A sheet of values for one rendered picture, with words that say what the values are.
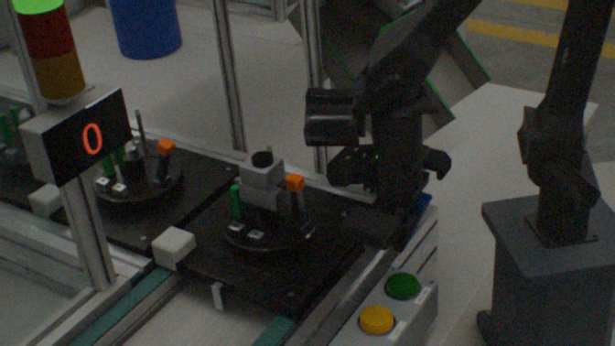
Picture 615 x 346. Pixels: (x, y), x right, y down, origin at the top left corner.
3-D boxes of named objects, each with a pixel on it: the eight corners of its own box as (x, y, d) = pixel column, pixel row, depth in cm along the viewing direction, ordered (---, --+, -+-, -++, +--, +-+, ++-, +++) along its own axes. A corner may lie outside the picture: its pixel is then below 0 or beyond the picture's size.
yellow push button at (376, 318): (398, 322, 97) (398, 310, 96) (383, 343, 94) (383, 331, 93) (370, 312, 99) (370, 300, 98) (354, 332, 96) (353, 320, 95)
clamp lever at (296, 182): (310, 221, 108) (304, 174, 104) (302, 229, 107) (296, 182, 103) (288, 214, 110) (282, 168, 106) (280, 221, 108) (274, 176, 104)
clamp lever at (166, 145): (170, 178, 121) (176, 143, 115) (161, 185, 119) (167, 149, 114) (152, 166, 122) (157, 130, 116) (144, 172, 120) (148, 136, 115)
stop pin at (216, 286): (228, 306, 106) (224, 284, 104) (222, 311, 105) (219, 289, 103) (220, 303, 106) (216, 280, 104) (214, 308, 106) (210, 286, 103)
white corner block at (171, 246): (199, 255, 112) (195, 232, 109) (178, 275, 108) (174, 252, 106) (175, 246, 114) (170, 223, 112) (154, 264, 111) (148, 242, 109)
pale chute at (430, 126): (439, 129, 128) (457, 118, 125) (390, 165, 121) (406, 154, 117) (340, -10, 129) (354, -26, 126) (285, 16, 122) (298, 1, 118)
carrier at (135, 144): (247, 177, 128) (237, 109, 121) (146, 262, 111) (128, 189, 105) (137, 144, 140) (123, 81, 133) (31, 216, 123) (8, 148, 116)
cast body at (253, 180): (295, 196, 109) (290, 153, 105) (277, 212, 106) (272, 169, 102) (246, 181, 113) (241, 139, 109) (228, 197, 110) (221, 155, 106)
